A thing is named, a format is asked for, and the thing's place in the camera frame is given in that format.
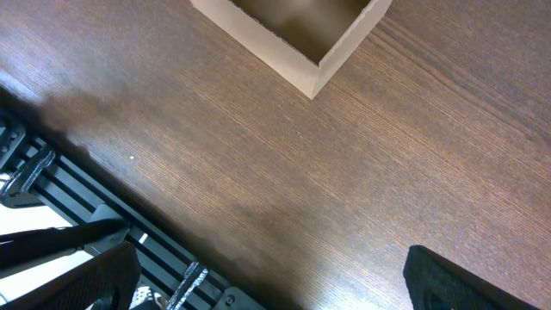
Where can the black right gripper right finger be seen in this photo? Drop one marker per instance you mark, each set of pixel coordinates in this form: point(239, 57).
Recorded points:
point(434, 282)

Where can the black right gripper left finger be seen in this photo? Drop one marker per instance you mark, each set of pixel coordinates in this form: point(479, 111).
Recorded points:
point(109, 278)

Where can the brown cardboard box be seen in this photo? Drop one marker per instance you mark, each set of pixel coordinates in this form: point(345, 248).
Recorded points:
point(304, 41)

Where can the black table clamp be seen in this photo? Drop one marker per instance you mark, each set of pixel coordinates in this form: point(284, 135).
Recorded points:
point(16, 191)

